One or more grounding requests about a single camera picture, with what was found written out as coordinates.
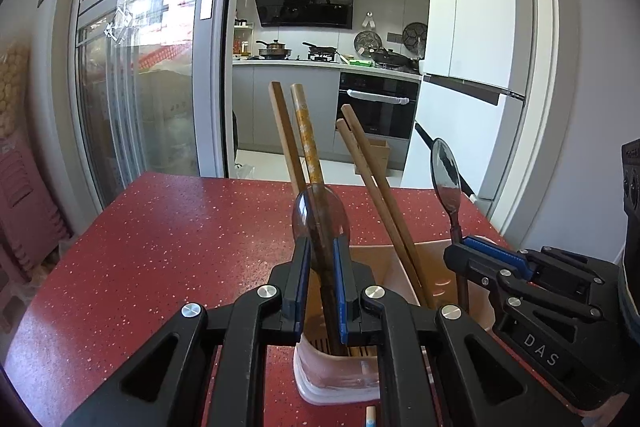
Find sliding glass door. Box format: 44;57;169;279
70;0;246;208

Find bag of yellow balls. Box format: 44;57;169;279
0;42;31;140

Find black built-in oven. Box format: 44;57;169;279
334;72;421;142

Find white refrigerator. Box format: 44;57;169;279
400;0;531;208

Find grey kitchen base cabinets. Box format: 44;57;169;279
231;57;423;168

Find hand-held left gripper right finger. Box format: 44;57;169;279
330;238;551;427

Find black range hood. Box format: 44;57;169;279
249;0;357;28

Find cooking pot with lid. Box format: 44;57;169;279
256;39;295;58

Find pink plastic utensil holder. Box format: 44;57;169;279
292;237;506;408

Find stack of pink stools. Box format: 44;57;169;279
0;139;73;273

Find round hanging steamer rack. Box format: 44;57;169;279
354;30;385;56
402;22;429;58

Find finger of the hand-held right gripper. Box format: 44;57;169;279
462;235;621;298
444;243;606;323

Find wooden chopstick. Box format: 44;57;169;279
336;119;426;305
291;83;327;198
268;81;308;198
341;104;436;308

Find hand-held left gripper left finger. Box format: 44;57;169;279
60;237;313;427

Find black-handled metal spoon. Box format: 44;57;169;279
430;138;471;313

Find dark translucent spoon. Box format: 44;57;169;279
292;186;351;355

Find countertop spice rack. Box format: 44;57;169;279
232;9;251;58

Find black frying pan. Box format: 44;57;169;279
301;41;340;60

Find black wok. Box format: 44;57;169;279
369;48;416;68

